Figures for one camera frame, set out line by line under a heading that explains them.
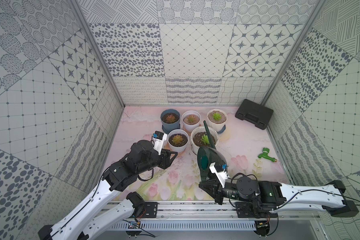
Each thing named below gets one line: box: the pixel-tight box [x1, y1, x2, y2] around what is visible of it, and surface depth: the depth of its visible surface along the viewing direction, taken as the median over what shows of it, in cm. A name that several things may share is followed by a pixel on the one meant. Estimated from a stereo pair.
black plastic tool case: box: [235, 99, 274, 130], surface depth 112 cm
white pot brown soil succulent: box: [207, 108, 228, 133], surface depth 100 cm
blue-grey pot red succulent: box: [160, 108, 181, 134], surface depth 103 cm
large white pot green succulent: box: [190, 126, 219, 156], surface depth 90 cm
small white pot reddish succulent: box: [181, 110, 202, 133], surface depth 100 cm
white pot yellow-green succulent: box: [167, 129, 190, 153], surface depth 92 cm
